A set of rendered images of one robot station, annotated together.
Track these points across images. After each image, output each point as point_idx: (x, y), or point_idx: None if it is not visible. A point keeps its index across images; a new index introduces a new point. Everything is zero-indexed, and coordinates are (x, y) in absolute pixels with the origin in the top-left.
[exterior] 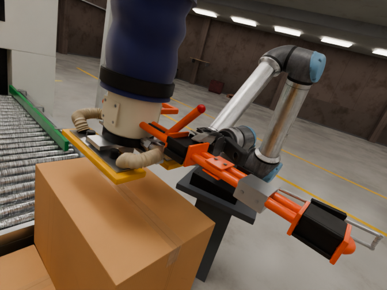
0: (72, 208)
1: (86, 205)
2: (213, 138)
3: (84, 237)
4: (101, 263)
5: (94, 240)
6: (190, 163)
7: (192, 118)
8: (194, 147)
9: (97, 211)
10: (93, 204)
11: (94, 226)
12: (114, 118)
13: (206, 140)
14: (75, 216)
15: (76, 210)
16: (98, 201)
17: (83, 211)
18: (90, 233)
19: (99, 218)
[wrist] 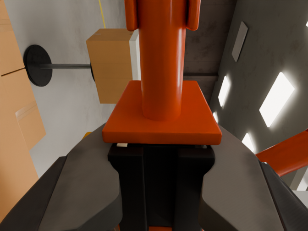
0: (32, 177)
1: (18, 189)
2: (256, 223)
3: (18, 123)
4: (1, 76)
5: (9, 117)
6: (133, 87)
7: (267, 148)
8: (194, 86)
9: (5, 179)
10: (10, 194)
11: (9, 144)
12: None
13: (222, 152)
14: (28, 162)
15: (27, 172)
16: (3, 207)
17: (21, 173)
18: (13, 129)
19: (2, 162)
